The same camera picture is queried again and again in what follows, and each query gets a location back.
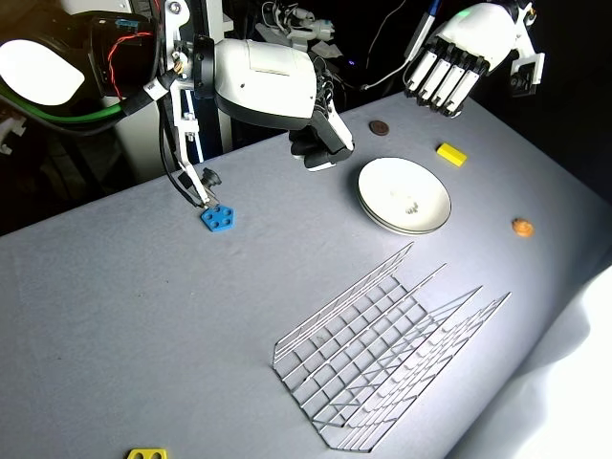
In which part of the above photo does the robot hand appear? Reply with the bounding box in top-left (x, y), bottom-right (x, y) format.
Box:
top-left (213, 37), bottom-right (356, 173)
top-left (403, 2), bottom-right (522, 119)

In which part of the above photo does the white plate with dark rim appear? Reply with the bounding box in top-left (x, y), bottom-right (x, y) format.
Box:
top-left (358, 157), bottom-right (452, 231)
top-left (358, 190), bottom-right (450, 237)

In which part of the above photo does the white plastic device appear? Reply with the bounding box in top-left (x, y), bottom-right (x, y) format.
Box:
top-left (255, 0), bottom-right (345, 58)

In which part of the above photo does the yellow rectangular toy brick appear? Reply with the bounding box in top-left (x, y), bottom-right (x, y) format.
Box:
top-left (435, 142), bottom-right (469, 168)

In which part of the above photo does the blue pentagon block with holes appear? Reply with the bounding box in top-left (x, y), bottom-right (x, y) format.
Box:
top-left (200, 204), bottom-right (238, 233)

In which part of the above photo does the grey table cloth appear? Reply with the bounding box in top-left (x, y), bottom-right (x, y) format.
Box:
top-left (0, 90), bottom-right (612, 459)

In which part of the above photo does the grey cable with blue connector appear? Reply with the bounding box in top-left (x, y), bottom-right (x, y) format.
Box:
top-left (361, 0), bottom-right (444, 92)

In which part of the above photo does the silver wire dish rack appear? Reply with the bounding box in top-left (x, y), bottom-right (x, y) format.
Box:
top-left (271, 242), bottom-right (513, 453)

